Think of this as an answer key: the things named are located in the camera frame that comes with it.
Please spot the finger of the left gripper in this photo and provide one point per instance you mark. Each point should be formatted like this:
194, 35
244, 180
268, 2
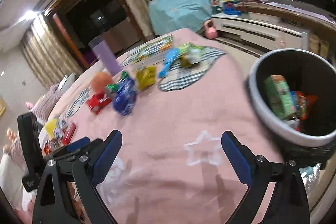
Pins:
70, 148

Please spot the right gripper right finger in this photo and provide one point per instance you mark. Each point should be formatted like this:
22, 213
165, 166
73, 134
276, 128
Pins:
288, 203

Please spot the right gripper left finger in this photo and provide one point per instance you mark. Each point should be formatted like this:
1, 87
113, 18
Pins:
86, 169

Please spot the red snack packet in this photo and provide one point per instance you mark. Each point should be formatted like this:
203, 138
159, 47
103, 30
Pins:
98, 102

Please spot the blue snack bag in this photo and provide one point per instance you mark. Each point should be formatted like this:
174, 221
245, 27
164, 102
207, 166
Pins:
126, 97

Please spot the white red wrapper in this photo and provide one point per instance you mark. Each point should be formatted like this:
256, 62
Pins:
293, 123

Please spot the yellow snack bag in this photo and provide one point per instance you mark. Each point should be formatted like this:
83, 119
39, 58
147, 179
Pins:
146, 77

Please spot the orange snack packet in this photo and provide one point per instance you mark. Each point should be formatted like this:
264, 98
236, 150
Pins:
303, 104

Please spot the green juice carton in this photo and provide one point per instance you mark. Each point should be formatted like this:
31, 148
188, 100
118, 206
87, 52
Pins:
279, 97

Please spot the blue plastic brush package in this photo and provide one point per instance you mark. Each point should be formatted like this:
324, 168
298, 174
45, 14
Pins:
170, 58

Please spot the green crushed can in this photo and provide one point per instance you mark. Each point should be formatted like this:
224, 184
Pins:
111, 89

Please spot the white round trash bin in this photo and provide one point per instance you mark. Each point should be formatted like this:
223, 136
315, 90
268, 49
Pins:
304, 72

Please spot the red cylindrical tube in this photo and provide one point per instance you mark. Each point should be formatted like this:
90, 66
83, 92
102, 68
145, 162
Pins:
69, 133

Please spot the crumpled silver candy wrappers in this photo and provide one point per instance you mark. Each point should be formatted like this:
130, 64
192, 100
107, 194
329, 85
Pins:
59, 131

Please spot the yellow cupcake mould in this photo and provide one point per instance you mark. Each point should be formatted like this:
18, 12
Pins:
50, 127

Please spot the striped pink cushion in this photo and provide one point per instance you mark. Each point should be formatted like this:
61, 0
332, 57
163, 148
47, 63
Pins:
44, 106

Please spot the orange apple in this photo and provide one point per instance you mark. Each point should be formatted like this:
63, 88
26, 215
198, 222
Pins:
100, 81

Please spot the left beige curtain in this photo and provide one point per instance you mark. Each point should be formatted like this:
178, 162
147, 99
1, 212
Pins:
49, 60

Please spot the purple water bottle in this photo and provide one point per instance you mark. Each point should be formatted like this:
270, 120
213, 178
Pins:
103, 52

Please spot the pink blanket table cover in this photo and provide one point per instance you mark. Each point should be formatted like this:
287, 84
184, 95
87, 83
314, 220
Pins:
171, 167

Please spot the green picture book stack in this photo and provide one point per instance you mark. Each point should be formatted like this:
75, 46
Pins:
149, 53

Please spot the green gold snack pouch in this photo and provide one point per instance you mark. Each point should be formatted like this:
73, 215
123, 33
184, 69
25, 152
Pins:
190, 54

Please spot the white TV cabinet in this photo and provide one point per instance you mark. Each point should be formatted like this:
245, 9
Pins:
275, 24

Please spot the pink kettlebell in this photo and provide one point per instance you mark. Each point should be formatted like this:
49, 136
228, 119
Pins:
210, 30

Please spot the teal covered armchair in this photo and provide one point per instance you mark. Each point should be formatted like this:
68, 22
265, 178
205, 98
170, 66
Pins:
170, 15

